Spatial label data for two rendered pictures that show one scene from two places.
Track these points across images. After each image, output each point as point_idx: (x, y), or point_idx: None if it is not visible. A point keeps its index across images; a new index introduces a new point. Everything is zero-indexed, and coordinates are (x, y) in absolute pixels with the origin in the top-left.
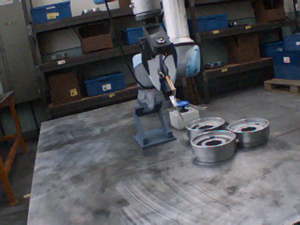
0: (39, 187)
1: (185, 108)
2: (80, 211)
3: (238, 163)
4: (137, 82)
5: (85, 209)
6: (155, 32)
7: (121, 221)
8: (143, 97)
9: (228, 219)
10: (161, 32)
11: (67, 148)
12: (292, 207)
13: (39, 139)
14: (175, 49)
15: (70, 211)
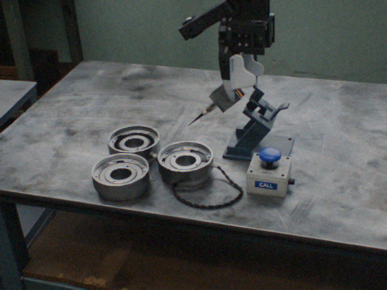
0: None
1: (266, 162)
2: (152, 83)
3: (97, 154)
4: None
5: (152, 85)
6: (207, 9)
7: (113, 92)
8: None
9: (48, 117)
10: (202, 13)
11: (329, 99)
12: (11, 137)
13: None
14: (218, 54)
15: (159, 80)
